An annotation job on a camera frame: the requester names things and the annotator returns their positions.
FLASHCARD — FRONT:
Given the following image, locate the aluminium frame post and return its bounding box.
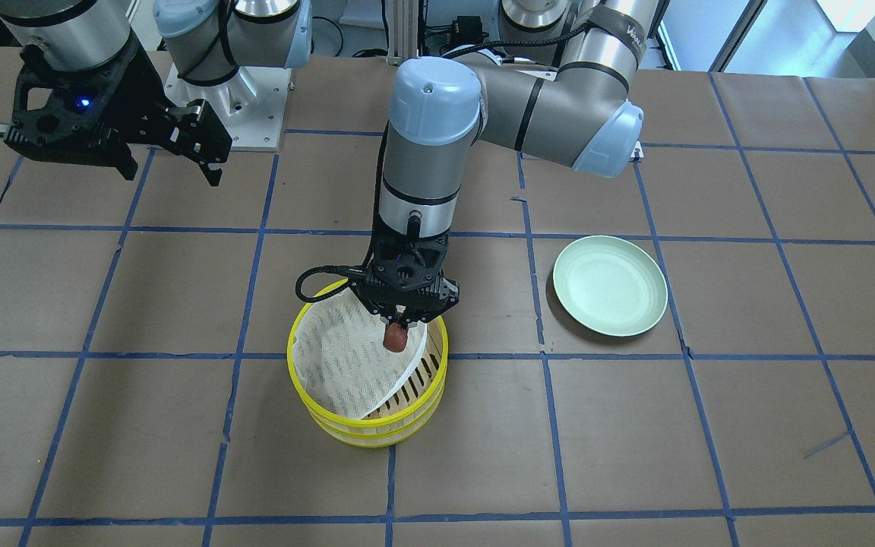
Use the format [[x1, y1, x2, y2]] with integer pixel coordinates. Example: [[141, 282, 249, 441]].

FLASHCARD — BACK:
[[382, 0, 425, 66]]

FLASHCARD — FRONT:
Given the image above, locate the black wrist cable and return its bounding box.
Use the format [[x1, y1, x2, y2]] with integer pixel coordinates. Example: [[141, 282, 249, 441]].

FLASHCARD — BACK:
[[295, 264, 368, 305]]

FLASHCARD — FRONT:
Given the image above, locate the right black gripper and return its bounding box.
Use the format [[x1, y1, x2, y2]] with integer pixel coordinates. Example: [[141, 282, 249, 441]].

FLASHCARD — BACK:
[[0, 34, 232, 187]]

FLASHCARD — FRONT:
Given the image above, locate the white mesh steamer cloth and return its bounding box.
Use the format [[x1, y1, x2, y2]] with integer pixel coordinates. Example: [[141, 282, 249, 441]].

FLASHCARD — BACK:
[[289, 290, 428, 419]]

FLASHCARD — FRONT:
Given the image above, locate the light green plate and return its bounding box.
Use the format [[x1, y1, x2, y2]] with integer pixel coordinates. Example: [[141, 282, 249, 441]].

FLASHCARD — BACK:
[[552, 235, 669, 338]]

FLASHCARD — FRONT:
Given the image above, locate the yellow steamer layer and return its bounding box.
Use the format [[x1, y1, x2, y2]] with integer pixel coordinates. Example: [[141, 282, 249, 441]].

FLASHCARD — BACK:
[[287, 281, 447, 432], [303, 384, 444, 449]]

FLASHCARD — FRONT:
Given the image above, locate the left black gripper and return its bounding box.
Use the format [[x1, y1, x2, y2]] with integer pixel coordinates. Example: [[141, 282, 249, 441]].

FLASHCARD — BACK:
[[352, 224, 460, 330]]

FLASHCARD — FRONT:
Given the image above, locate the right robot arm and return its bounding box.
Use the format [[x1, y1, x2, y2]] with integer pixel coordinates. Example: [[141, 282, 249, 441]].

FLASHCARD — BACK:
[[0, 1, 312, 187]]

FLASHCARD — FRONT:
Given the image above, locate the black power box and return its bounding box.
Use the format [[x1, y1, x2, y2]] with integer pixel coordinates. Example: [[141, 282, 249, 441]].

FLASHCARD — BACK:
[[442, 15, 485, 53]]

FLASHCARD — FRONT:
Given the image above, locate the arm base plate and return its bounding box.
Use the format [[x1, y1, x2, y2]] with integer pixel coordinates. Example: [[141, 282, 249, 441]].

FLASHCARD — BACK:
[[166, 65, 294, 153]]

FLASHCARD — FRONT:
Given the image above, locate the brown bun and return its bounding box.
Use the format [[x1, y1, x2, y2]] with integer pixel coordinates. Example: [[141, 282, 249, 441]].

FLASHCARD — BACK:
[[382, 322, 409, 353]]

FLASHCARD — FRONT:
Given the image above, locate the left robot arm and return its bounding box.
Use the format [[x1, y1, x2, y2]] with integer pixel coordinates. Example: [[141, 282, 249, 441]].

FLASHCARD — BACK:
[[346, 1, 663, 332]]

